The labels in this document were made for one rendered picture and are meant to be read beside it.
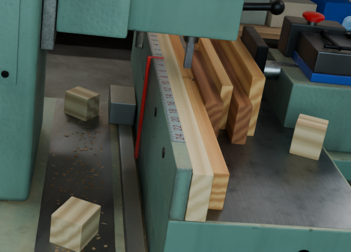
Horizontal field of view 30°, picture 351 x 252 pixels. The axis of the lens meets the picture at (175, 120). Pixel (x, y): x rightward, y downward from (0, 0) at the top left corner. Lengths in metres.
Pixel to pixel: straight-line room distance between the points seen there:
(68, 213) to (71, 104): 0.33
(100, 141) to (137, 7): 0.25
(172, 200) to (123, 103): 0.39
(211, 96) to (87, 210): 0.19
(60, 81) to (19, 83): 2.61
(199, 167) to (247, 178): 0.12
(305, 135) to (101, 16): 0.27
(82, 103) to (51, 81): 2.32
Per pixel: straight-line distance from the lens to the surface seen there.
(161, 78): 0.77
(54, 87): 3.24
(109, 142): 0.95
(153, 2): 0.77
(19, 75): 0.72
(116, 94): 0.98
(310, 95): 0.83
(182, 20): 0.78
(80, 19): 0.74
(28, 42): 0.71
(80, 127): 0.98
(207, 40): 0.93
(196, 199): 0.59
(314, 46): 0.85
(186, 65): 0.83
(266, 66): 0.87
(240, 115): 0.75
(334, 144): 0.87
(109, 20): 0.74
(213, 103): 0.75
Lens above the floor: 1.22
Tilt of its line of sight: 24 degrees down
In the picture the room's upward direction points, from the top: 9 degrees clockwise
